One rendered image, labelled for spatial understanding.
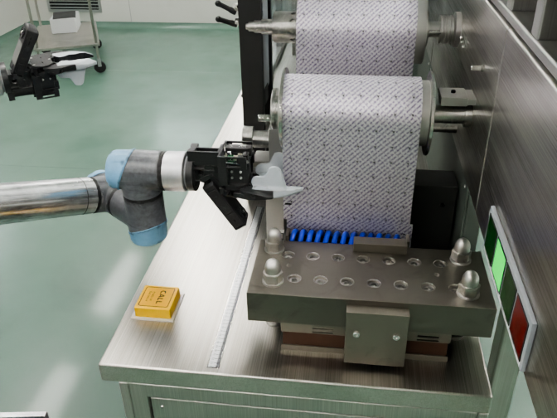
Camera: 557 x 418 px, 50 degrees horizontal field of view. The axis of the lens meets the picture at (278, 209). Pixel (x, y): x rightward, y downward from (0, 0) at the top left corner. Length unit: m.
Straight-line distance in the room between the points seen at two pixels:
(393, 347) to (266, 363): 0.22
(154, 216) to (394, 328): 0.49
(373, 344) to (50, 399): 1.56
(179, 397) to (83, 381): 1.30
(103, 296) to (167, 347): 1.66
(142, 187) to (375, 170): 0.42
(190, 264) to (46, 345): 1.37
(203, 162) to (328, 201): 0.24
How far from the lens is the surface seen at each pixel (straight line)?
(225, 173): 1.08
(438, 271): 1.07
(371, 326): 1.00
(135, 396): 1.15
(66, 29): 6.03
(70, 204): 1.22
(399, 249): 1.10
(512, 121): 0.84
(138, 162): 1.13
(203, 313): 1.17
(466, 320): 1.03
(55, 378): 2.44
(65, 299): 2.79
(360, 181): 1.09
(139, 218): 1.17
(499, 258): 0.84
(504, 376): 1.60
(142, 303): 1.18
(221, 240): 1.37
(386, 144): 1.06
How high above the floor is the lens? 1.65
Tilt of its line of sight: 31 degrees down
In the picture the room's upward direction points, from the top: 1 degrees counter-clockwise
